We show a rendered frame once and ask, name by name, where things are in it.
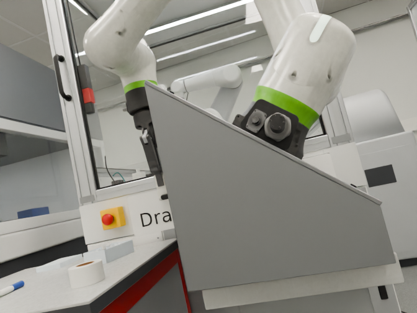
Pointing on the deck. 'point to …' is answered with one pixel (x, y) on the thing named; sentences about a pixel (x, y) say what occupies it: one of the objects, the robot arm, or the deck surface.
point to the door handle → (60, 76)
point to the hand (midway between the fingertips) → (162, 186)
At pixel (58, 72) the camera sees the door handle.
